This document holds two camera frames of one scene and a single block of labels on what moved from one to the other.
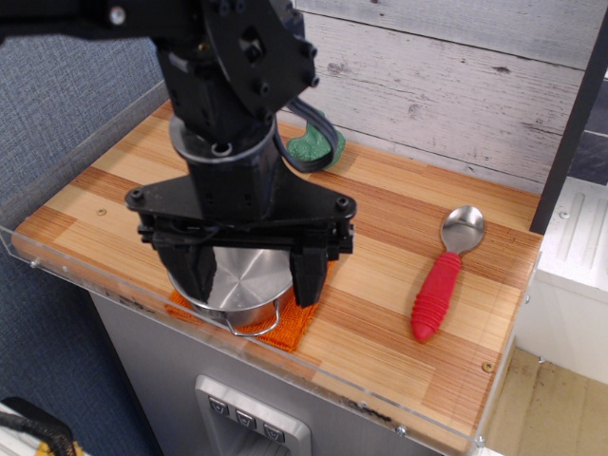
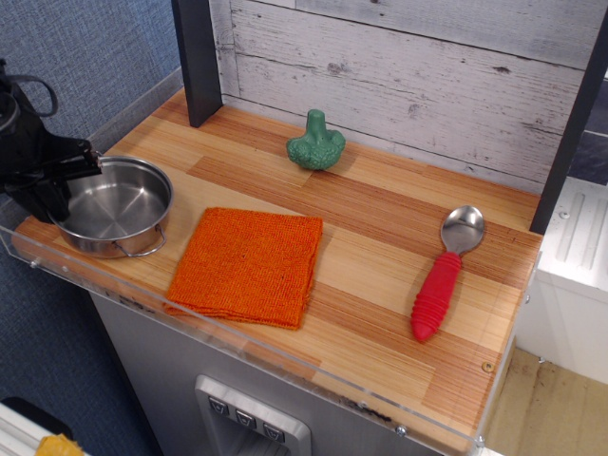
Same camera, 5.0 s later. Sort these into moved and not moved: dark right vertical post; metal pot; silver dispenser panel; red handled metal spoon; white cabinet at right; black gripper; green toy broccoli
Moved: black gripper; metal pot
Not moved: silver dispenser panel; dark right vertical post; red handled metal spoon; white cabinet at right; green toy broccoli
